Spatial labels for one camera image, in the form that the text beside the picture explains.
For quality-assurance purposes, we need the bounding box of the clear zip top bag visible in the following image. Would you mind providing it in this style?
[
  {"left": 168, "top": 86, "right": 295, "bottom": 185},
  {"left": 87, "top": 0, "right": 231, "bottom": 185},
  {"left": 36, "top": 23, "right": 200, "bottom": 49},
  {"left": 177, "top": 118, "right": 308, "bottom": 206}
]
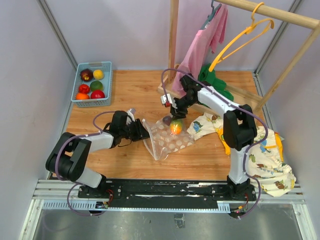
[{"left": 142, "top": 119, "right": 195, "bottom": 161}]

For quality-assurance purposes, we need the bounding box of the yellow fake fruit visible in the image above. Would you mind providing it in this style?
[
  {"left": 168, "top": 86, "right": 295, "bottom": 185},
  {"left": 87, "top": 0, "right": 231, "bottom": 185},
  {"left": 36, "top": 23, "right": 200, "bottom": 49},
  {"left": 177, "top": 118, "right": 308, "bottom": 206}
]
[{"left": 93, "top": 69, "right": 105, "bottom": 81}]

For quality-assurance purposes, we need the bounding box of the dark red fake apple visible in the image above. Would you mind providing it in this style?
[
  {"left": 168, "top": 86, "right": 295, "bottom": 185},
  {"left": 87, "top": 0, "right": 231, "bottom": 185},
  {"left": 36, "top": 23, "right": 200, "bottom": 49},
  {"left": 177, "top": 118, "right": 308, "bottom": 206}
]
[{"left": 80, "top": 68, "right": 94, "bottom": 82}]

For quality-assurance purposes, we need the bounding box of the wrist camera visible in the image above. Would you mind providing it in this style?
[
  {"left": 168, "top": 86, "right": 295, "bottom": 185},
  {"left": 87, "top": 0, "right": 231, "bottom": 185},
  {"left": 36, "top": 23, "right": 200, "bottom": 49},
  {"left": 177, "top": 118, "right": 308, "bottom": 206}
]
[
  {"left": 126, "top": 108, "right": 136, "bottom": 125},
  {"left": 160, "top": 93, "right": 173, "bottom": 108}
]

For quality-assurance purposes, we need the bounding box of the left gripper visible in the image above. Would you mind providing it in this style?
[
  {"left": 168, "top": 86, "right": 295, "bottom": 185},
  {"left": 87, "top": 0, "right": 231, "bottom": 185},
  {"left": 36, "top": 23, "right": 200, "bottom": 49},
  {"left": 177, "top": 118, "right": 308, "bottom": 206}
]
[{"left": 120, "top": 118, "right": 152, "bottom": 142}]

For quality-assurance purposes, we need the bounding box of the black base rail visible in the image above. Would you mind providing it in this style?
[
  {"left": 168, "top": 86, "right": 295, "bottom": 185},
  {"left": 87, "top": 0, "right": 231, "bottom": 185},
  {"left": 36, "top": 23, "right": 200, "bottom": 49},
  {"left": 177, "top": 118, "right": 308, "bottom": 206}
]
[{"left": 77, "top": 178, "right": 258, "bottom": 214}]

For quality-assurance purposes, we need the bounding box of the round green fake fruit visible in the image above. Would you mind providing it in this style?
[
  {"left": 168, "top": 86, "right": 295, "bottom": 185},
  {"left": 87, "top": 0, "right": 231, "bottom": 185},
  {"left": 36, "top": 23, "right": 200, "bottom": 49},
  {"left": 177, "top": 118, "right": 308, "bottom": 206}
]
[{"left": 89, "top": 80, "right": 104, "bottom": 92}]

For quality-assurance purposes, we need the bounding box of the small dark purple fake fruit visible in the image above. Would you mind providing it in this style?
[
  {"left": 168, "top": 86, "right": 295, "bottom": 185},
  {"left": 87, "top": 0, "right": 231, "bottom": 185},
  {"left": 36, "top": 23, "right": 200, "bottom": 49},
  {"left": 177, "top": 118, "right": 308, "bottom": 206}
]
[{"left": 162, "top": 115, "right": 172, "bottom": 126}]

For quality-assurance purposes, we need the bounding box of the pink shirt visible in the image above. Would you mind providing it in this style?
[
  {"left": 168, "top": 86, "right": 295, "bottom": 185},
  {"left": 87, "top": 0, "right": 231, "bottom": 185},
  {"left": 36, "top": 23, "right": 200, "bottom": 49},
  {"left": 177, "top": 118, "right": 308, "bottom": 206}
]
[{"left": 171, "top": 4, "right": 229, "bottom": 92}]

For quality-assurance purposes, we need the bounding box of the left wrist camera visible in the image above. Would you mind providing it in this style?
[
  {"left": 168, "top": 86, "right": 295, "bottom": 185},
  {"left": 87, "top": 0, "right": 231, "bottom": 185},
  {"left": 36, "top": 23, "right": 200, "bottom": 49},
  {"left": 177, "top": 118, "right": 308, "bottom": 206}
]
[{"left": 126, "top": 108, "right": 136, "bottom": 125}]

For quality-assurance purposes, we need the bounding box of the yellow hanger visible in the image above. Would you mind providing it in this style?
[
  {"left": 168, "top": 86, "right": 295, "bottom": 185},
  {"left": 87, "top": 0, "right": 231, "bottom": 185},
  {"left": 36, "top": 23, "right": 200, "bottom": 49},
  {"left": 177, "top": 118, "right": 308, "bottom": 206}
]
[{"left": 208, "top": 1, "right": 275, "bottom": 73}]

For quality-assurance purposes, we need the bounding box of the light blue plastic basket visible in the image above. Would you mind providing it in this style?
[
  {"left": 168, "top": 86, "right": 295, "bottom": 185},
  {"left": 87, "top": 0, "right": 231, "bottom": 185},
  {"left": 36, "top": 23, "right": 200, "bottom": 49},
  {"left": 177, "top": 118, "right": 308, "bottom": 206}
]
[{"left": 71, "top": 61, "right": 113, "bottom": 108}]

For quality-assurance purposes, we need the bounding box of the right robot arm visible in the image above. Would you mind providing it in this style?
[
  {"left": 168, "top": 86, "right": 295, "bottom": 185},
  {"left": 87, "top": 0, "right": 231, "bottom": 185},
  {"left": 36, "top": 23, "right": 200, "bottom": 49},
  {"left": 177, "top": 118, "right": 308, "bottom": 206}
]
[{"left": 162, "top": 74, "right": 257, "bottom": 200}]

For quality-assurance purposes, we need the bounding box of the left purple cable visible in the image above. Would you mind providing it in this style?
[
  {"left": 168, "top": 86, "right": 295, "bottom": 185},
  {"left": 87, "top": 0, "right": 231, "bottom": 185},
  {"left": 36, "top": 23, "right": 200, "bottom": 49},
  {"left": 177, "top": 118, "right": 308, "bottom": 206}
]
[{"left": 55, "top": 110, "right": 116, "bottom": 217}]

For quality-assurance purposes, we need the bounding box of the orange round fake fruit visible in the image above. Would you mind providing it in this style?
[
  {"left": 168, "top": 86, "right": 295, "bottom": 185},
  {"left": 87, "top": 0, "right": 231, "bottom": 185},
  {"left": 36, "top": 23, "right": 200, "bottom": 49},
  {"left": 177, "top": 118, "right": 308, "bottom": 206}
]
[{"left": 75, "top": 92, "right": 90, "bottom": 101}]

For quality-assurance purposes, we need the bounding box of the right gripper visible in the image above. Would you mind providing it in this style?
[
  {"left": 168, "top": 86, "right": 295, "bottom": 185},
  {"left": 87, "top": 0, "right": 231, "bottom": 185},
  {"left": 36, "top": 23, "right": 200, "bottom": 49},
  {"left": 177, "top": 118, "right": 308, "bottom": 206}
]
[{"left": 169, "top": 95, "right": 197, "bottom": 121}]

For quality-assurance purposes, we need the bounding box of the teal hanger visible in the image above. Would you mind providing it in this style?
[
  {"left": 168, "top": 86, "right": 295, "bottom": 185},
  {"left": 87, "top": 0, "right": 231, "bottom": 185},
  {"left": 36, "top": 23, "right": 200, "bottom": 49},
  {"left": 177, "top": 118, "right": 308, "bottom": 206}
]
[{"left": 200, "top": 0, "right": 222, "bottom": 30}]

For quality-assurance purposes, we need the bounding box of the dinosaur print cloth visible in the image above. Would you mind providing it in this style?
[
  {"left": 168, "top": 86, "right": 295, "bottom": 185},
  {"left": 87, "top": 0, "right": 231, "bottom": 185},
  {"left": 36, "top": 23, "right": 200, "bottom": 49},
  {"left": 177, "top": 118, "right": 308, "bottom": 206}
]
[{"left": 187, "top": 113, "right": 297, "bottom": 197}]

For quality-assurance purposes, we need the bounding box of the red fake fruit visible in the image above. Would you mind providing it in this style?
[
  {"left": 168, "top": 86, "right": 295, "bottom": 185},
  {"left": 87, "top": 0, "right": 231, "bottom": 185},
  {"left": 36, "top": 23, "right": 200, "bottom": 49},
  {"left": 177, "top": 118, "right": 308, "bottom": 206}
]
[{"left": 90, "top": 89, "right": 106, "bottom": 99}]

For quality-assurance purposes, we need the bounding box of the wooden clothes rack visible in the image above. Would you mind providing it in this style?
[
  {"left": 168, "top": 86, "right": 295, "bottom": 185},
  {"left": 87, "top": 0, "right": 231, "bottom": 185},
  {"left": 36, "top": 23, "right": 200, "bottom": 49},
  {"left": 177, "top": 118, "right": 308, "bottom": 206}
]
[{"left": 157, "top": 0, "right": 320, "bottom": 121}]

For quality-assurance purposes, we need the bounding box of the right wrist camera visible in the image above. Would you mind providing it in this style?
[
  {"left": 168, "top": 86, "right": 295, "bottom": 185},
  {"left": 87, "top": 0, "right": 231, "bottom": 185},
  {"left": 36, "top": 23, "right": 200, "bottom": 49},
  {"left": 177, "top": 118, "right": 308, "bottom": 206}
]
[{"left": 160, "top": 93, "right": 173, "bottom": 108}]

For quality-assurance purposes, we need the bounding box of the green cloth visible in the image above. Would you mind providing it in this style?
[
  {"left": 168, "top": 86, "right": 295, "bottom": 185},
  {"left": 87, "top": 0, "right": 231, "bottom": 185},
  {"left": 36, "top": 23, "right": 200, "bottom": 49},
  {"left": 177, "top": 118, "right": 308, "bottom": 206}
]
[{"left": 198, "top": 64, "right": 234, "bottom": 101}]

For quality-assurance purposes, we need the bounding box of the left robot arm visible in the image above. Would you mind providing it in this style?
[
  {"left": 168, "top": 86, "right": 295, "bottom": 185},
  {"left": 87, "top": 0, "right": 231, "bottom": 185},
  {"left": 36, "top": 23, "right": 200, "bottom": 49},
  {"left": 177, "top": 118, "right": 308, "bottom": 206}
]
[{"left": 45, "top": 108, "right": 150, "bottom": 198}]

